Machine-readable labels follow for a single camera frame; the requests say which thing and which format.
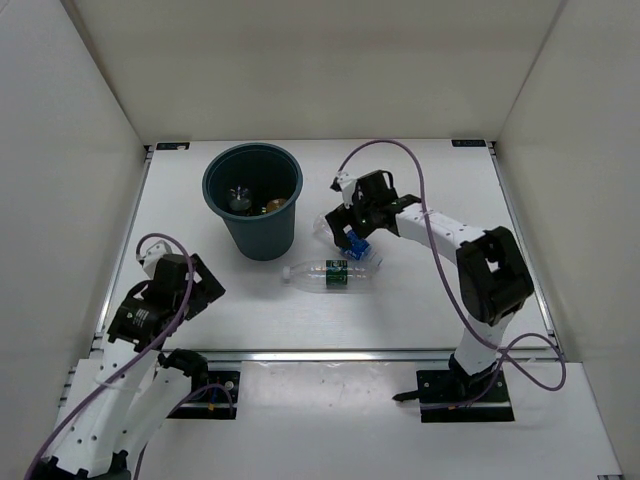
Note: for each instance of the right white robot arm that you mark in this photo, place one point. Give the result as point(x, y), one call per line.
point(494, 281)

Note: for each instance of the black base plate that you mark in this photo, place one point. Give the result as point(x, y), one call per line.
point(443, 400)
point(215, 398)

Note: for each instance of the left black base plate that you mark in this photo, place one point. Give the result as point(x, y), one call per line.
point(215, 398)

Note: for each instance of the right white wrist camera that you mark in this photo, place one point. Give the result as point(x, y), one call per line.
point(345, 184)

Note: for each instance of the orange plastic bottle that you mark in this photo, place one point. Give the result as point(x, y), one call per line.
point(274, 205)

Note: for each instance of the clear bottle black label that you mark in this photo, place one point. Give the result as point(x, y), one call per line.
point(239, 199)

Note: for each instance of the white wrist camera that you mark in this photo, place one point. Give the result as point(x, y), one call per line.
point(345, 184)
point(152, 252)

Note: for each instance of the dark teal plastic bin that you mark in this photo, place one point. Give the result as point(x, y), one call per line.
point(253, 188)

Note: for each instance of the clear bottle green label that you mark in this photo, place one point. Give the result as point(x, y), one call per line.
point(331, 276)

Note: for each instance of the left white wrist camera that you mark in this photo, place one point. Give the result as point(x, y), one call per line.
point(152, 252)

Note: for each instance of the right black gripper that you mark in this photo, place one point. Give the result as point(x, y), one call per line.
point(343, 217)

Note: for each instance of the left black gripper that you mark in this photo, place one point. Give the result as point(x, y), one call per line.
point(207, 289)

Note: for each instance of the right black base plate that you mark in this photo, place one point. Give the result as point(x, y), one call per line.
point(443, 400)

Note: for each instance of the right black corner label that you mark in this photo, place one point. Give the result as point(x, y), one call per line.
point(468, 143)

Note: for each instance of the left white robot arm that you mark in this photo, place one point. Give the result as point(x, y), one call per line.
point(137, 386)

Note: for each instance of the black corner label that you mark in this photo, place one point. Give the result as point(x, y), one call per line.
point(468, 143)
point(172, 146)

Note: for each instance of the clear bottle blue label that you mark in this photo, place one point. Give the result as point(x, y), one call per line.
point(359, 250)

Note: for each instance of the left black corner label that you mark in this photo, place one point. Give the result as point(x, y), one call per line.
point(172, 146)

